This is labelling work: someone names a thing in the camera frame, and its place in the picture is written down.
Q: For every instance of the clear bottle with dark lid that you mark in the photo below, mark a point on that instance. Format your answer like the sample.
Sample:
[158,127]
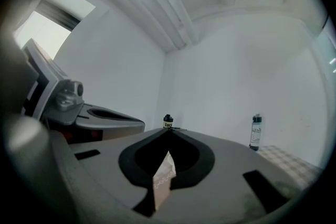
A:
[256,133]

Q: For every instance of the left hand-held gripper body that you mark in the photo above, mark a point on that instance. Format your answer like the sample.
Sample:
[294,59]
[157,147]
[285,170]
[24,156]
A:
[50,86]

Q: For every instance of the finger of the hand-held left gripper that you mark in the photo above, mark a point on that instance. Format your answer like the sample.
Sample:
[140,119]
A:
[118,128]
[110,107]

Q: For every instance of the black bottle with white band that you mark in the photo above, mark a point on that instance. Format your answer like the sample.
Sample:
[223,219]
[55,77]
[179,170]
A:
[168,122]

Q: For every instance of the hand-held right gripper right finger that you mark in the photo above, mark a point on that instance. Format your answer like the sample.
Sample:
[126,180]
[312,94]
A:
[231,178]

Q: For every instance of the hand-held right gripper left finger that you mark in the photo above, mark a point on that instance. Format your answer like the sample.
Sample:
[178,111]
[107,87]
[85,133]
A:
[110,165]

